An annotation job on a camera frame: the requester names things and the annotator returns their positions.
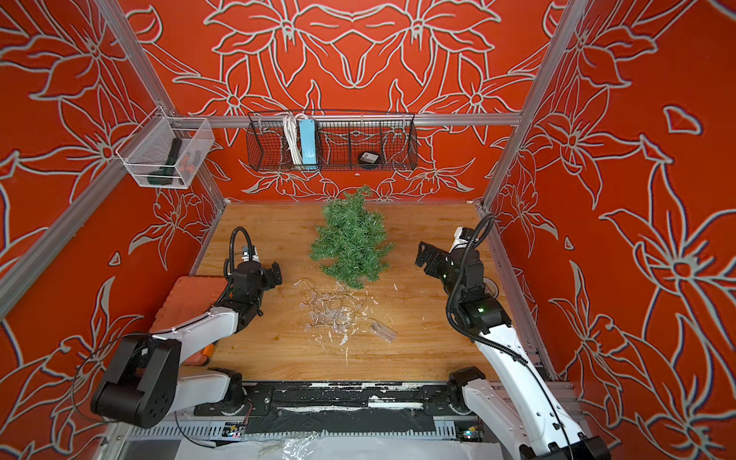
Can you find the dark green tool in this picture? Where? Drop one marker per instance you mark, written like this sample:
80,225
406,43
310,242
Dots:
164,175

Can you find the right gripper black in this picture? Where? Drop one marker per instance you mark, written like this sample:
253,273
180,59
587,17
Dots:
428,255

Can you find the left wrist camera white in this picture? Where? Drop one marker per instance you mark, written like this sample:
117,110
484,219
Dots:
249,254

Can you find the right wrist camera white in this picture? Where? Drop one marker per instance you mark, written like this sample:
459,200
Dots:
462,237

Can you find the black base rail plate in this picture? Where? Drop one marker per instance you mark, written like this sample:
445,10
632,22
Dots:
380,408

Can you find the clear battery pack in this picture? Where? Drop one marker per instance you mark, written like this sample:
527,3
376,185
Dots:
383,331

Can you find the clear plastic wall bin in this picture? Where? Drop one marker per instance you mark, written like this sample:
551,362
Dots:
147,146

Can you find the small green christmas tree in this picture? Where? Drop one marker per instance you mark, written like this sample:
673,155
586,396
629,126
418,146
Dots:
351,245

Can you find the clear bulb string lights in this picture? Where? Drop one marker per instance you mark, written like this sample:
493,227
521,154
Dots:
334,317

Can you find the orange plastic tool case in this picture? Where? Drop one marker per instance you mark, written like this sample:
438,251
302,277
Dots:
186,316

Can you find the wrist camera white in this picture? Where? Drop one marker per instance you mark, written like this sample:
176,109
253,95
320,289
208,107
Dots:
249,254
462,237

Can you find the light blue box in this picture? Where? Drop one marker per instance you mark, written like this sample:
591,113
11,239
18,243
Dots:
308,140

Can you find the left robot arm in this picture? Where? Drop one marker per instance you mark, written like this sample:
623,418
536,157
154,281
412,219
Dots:
142,384

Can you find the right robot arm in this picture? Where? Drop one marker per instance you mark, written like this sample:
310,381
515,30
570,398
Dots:
530,423

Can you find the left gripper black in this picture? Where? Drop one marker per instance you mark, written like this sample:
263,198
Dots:
276,278

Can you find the small round bowl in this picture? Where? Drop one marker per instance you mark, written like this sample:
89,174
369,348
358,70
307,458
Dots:
491,287

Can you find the black wire wall basket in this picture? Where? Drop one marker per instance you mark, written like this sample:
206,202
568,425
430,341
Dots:
273,140

